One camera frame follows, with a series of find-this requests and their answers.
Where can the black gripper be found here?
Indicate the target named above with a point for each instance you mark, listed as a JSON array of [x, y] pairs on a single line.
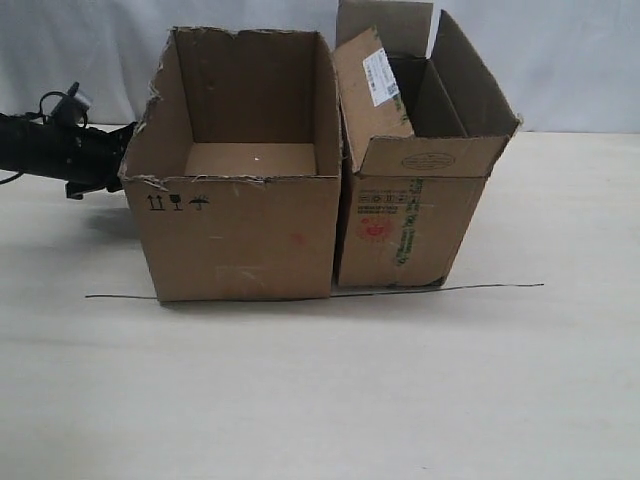
[[87, 159]]

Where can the torn cardboard box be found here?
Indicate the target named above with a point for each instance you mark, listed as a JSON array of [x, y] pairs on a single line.
[[233, 173]]

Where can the cardboard box with flaps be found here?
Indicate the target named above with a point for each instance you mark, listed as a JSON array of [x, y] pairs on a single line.
[[424, 123]]

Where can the thin dark line marking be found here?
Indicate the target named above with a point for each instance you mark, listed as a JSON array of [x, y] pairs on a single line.
[[361, 292]]

